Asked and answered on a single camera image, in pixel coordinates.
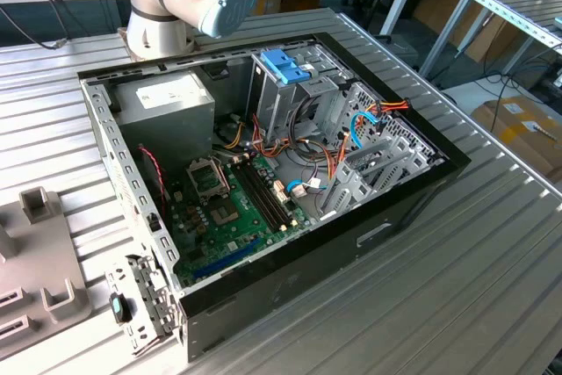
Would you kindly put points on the metal disk bay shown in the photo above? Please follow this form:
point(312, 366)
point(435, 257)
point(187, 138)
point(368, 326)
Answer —
point(364, 182)

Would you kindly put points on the black RAM slot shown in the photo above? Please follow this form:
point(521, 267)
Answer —
point(257, 196)
point(269, 194)

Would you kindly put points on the grey metal drive cage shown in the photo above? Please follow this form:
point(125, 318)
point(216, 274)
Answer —
point(272, 107)

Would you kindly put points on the blue plastic bay latch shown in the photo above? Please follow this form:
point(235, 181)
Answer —
point(281, 67)

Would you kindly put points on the green motherboard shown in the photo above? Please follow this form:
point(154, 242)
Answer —
point(206, 239)

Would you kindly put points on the open black PC case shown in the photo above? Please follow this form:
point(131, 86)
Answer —
point(307, 269)

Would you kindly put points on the blue expansion slot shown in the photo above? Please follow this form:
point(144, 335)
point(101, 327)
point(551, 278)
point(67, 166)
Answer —
point(219, 264)

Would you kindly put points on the grey power supply unit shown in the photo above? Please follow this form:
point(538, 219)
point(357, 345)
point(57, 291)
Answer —
point(167, 120)

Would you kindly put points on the black case fan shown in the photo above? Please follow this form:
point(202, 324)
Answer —
point(151, 173)

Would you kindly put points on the cardboard box yellow tape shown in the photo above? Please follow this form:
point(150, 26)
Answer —
point(518, 138)

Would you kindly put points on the grey parts rack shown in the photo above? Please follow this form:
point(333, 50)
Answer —
point(39, 252)

